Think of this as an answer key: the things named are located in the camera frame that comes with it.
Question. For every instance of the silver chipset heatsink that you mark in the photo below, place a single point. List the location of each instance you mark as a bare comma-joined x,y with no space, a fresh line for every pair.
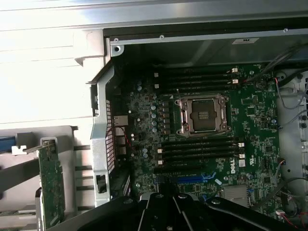
235,196

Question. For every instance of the green Dell motherboard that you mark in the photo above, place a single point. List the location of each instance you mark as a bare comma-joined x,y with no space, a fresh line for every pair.
255,134

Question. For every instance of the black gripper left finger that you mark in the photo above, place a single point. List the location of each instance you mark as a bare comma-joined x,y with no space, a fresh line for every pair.
146,214

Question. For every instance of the green graphics card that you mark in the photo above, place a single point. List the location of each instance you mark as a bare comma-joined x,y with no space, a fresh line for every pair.
51,183

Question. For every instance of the white case label sticker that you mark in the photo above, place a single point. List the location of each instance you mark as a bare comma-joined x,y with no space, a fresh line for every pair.
246,41

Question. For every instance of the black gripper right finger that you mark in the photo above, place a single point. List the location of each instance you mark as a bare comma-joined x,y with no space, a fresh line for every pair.
231,214

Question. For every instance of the black expansion slot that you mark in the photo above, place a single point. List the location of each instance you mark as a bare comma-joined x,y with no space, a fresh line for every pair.
178,168

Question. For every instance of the grey metal parts rack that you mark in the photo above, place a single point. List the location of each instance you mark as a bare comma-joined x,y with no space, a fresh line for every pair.
21,166

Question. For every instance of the silver rear port block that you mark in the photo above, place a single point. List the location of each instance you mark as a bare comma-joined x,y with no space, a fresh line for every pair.
120,137

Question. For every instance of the blue expansion slot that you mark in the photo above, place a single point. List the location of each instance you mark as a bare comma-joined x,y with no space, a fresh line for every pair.
190,180

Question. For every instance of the open grey PC case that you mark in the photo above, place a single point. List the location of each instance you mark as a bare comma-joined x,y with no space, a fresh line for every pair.
101,125

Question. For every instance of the metal CPU socket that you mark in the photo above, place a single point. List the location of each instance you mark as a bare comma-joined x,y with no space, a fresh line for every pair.
203,114

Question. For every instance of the black RAM slot white clips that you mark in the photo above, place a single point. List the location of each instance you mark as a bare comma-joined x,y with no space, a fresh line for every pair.
196,83
195,72
201,159
199,148

